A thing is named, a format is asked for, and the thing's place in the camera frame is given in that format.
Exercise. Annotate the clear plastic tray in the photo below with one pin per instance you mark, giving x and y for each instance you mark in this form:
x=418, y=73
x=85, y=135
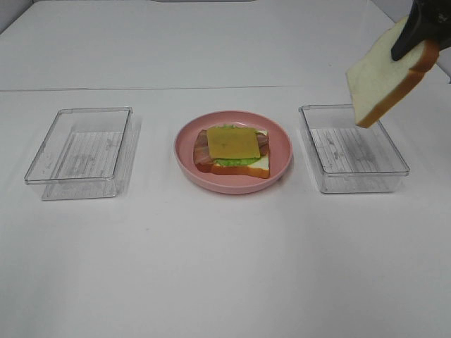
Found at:
x=346, y=158
x=87, y=153

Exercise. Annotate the pink round plate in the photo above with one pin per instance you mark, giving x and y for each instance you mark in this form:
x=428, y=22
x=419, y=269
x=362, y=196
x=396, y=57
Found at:
x=280, y=152

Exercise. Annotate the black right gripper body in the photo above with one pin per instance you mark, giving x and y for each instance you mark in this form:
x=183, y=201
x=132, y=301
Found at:
x=436, y=13

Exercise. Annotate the green lettuce leaf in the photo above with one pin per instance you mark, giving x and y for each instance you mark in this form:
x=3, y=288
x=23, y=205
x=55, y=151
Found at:
x=232, y=162

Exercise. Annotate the right clear plastic tray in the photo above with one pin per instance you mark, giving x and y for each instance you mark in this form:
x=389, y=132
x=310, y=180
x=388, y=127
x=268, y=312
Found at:
x=346, y=158

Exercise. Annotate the bread slice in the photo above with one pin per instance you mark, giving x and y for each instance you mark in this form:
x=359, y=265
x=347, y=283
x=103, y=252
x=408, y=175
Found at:
x=260, y=169
x=377, y=82

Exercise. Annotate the yellow cheese slice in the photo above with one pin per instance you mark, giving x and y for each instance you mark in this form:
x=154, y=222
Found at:
x=232, y=142

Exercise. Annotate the pink bacon strip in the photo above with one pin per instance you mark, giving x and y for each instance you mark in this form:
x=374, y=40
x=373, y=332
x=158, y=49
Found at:
x=201, y=154

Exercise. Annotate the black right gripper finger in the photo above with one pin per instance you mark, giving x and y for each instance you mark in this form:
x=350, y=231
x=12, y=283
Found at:
x=412, y=34
x=444, y=44

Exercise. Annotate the left clear plastic tray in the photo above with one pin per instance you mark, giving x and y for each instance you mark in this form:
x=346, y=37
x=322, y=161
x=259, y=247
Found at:
x=87, y=153

